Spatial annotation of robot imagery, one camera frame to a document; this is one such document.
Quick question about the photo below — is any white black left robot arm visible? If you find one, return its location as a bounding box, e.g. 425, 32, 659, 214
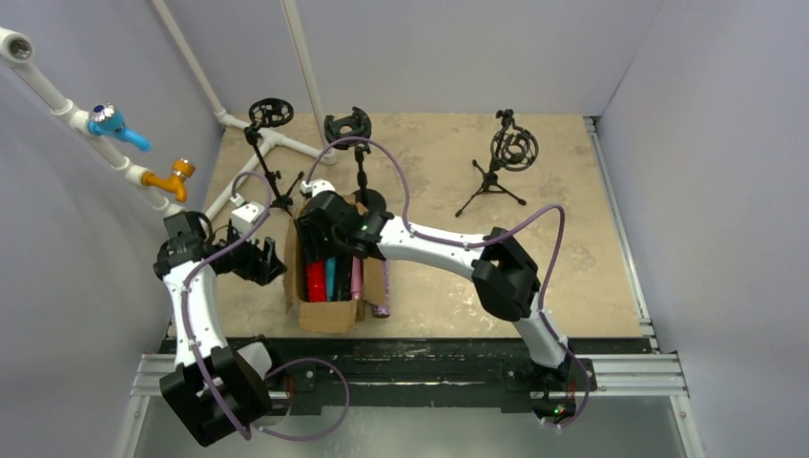
153, 203, 286, 447

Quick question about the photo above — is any pink glitter microphone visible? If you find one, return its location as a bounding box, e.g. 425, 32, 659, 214
350, 257, 363, 301

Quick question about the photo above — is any round base shock mount stand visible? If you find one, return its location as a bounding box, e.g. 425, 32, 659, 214
323, 107, 386, 211

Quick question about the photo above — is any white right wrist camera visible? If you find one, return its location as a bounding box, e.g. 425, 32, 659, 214
300, 179, 336, 199

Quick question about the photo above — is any white PVC pipe frame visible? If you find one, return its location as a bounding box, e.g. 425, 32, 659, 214
1, 1, 321, 218

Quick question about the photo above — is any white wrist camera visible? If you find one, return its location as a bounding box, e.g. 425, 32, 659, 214
229, 194, 265, 239
300, 179, 336, 199

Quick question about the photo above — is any blue glitter microphone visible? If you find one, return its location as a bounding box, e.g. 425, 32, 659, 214
324, 257, 337, 302

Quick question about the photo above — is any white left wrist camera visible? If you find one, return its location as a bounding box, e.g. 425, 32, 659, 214
229, 194, 265, 239

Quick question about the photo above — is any orange water tap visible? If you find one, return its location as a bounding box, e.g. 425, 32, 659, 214
140, 157, 196, 203

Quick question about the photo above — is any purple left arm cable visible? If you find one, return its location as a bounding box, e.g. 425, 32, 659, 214
179, 170, 351, 444

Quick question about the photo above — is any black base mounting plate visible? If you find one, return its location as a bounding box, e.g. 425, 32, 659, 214
157, 338, 653, 419

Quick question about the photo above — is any tripod shock mount stand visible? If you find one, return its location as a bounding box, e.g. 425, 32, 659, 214
247, 96, 306, 219
454, 109, 540, 218

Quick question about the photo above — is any red glitter microphone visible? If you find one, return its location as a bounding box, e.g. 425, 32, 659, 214
305, 260, 328, 302

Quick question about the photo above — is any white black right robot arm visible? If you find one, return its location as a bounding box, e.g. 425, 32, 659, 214
295, 191, 571, 383

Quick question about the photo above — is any blue water tap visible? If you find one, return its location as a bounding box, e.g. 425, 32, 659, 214
87, 103, 153, 152

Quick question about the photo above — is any purple glitter microphone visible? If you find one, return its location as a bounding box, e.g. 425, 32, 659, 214
372, 261, 391, 319

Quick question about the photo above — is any brown cardboard box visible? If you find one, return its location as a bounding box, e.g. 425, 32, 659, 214
283, 207, 381, 334

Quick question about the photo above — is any black glitter microphone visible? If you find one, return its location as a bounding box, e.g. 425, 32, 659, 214
334, 254, 353, 302

